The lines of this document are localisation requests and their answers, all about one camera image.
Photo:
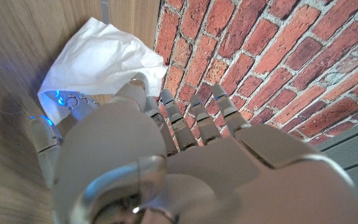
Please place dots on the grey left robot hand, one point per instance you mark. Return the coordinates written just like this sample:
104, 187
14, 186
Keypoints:
197, 174

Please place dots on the white cloth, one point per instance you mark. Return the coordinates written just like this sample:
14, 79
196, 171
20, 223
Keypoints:
101, 59

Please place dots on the red brick printed backdrop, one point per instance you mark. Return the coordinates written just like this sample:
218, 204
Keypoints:
275, 56

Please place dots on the grey tape outline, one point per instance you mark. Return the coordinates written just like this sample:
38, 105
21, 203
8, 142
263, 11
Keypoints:
105, 11

